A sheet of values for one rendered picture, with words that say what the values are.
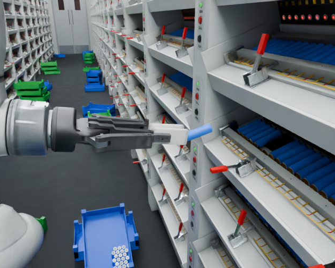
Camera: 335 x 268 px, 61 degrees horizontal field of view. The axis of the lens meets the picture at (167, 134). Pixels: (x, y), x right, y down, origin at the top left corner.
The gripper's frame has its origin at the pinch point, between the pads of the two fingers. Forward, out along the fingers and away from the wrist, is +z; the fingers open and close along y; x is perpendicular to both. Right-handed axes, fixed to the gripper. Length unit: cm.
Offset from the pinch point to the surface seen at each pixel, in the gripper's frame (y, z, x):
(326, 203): -19.6, 20.4, 3.1
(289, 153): -5.1, 24.5, 1.3
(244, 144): 4.0, 20.3, 3.3
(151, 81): 86, 18, 5
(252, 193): -7.9, 16.2, 8.4
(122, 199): 104, 14, 83
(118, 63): 227, 22, 15
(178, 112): 41.0, 17.4, 7.2
